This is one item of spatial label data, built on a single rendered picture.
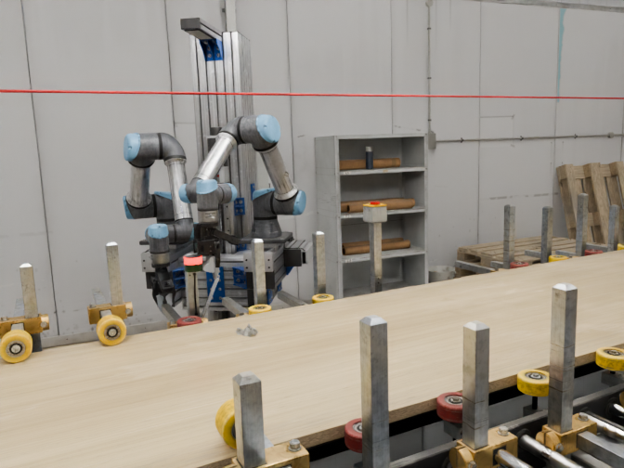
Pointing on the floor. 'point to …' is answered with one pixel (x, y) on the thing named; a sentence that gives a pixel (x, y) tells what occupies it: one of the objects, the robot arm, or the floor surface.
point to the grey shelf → (328, 160)
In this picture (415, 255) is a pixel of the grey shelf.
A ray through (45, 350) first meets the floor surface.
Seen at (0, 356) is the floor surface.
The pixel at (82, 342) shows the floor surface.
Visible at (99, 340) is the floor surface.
